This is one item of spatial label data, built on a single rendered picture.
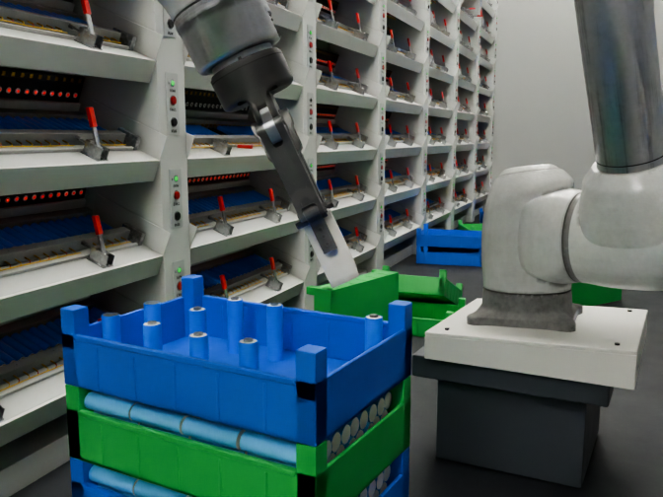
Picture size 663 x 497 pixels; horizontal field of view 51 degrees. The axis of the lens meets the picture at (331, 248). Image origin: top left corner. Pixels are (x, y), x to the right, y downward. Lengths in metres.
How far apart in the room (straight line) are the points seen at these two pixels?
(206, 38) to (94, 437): 0.41
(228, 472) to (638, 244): 0.71
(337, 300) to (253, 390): 1.12
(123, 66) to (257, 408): 0.87
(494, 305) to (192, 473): 0.71
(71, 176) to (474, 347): 0.72
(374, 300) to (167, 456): 1.21
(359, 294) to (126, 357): 1.15
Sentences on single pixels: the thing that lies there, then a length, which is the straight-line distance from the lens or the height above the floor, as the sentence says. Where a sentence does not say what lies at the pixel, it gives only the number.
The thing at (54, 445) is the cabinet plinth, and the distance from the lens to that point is 1.33.
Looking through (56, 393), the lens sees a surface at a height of 0.15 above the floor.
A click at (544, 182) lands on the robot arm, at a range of 1.21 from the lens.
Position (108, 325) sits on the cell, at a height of 0.38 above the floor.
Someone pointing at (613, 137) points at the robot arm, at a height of 0.57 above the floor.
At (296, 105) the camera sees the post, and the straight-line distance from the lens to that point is 2.03.
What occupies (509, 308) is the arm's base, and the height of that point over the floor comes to 0.28.
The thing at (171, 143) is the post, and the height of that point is 0.56.
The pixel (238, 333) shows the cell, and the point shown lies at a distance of 0.80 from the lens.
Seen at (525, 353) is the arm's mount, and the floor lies 0.23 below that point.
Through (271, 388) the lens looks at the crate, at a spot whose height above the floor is 0.36.
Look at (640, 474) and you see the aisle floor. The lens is 1.35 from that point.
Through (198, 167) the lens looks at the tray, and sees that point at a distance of 1.54.
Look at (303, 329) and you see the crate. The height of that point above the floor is 0.35.
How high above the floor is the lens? 0.57
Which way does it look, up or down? 9 degrees down
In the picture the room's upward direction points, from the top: straight up
